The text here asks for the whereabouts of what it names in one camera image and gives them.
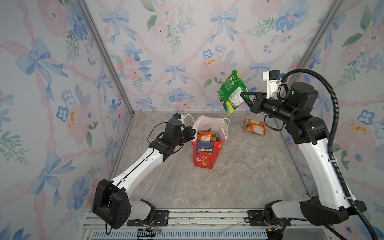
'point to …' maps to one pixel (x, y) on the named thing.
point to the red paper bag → (206, 154)
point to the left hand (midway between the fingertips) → (198, 129)
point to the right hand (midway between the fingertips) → (242, 93)
